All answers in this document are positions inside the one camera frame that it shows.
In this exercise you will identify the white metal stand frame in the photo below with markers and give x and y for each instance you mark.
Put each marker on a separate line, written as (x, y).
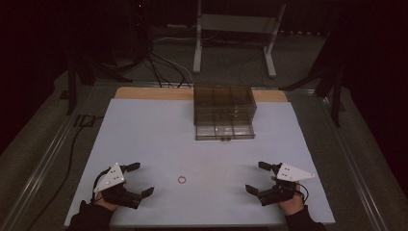
(237, 24)

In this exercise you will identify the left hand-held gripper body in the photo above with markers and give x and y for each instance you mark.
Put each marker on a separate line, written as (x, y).
(110, 178)

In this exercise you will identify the black floor bracket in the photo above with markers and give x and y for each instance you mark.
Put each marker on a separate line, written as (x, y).
(85, 120)

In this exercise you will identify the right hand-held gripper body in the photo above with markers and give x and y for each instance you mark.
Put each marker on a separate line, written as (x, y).
(290, 174)

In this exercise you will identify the clear plastic drawer cabinet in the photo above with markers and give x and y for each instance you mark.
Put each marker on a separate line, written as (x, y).
(224, 96)

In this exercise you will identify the person's right hand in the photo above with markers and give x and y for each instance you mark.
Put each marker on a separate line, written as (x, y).
(293, 204)

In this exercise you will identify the black tripod stand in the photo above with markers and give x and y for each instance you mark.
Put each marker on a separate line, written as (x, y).
(335, 89)
(72, 83)

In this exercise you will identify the metal floor rail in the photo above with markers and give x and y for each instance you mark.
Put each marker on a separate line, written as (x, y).
(147, 84)
(356, 166)
(35, 173)

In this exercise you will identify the person's left hand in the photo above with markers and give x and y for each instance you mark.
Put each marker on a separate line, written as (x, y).
(104, 199)

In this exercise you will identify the white table cover board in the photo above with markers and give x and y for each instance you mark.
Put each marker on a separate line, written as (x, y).
(192, 160)

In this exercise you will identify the clear plastic divided drawer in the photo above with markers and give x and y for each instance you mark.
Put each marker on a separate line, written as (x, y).
(224, 130)

